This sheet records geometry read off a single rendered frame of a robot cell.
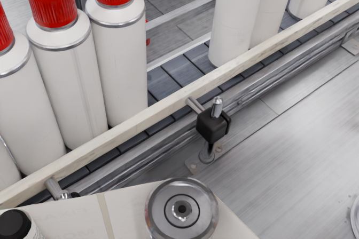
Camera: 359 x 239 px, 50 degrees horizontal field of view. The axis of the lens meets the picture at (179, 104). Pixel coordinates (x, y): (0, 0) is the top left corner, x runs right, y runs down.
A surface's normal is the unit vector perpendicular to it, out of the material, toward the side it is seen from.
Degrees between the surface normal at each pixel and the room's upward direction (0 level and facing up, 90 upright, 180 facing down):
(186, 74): 0
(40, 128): 90
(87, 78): 90
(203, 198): 0
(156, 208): 0
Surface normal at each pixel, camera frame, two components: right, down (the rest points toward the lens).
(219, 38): -0.74, 0.51
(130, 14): 0.51, -0.01
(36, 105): 0.84, 0.45
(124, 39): 0.33, 0.75
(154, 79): 0.05, -0.62
